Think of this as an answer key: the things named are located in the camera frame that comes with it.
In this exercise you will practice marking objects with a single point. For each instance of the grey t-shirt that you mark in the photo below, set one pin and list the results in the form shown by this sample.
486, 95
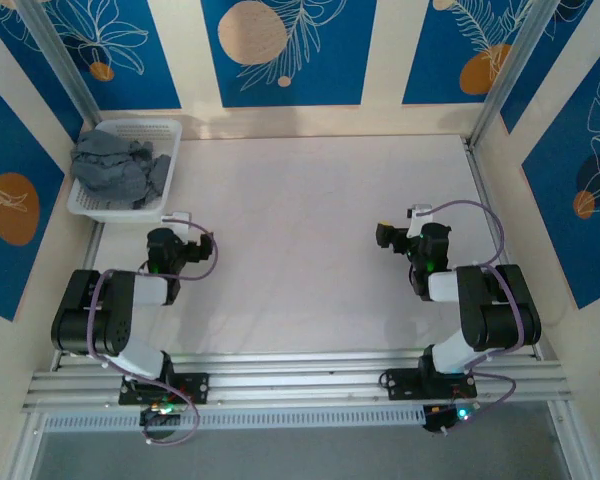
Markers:
110, 170

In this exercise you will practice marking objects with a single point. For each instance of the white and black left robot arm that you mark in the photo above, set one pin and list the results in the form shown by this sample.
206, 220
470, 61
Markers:
147, 290

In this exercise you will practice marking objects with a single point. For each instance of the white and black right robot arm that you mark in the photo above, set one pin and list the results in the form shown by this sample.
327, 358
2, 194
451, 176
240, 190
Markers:
472, 310

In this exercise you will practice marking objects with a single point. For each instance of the white plastic mesh basket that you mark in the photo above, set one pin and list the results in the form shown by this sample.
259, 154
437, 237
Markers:
130, 131

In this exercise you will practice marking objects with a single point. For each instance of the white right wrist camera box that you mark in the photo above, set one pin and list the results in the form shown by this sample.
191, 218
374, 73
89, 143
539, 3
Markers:
416, 216

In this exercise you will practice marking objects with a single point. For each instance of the aluminium table side rail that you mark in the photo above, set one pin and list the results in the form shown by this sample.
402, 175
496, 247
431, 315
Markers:
475, 160
92, 250

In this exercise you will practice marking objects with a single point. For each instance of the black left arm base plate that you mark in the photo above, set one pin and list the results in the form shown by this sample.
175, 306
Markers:
200, 387

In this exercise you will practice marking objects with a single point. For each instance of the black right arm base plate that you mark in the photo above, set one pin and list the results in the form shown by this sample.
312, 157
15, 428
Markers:
395, 382

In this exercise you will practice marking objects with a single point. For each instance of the aluminium mounting rail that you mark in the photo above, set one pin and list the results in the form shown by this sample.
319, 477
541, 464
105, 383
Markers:
290, 385

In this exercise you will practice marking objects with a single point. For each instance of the aluminium frame post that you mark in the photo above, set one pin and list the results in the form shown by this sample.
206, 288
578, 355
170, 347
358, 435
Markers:
57, 50
519, 50

